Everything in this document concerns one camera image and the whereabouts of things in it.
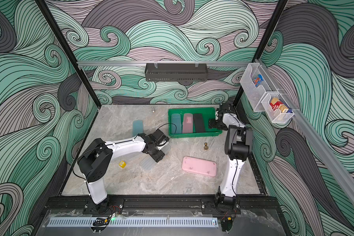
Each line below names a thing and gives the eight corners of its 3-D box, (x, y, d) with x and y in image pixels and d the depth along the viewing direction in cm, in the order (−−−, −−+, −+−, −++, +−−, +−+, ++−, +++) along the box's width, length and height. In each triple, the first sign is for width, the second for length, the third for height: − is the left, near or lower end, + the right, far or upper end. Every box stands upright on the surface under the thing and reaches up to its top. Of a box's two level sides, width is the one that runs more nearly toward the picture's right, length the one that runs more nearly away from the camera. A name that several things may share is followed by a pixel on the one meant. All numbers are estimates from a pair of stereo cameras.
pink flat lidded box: (180, 170, 88) (181, 167, 85) (182, 157, 93) (183, 155, 90) (215, 176, 85) (216, 174, 83) (215, 163, 90) (216, 161, 88)
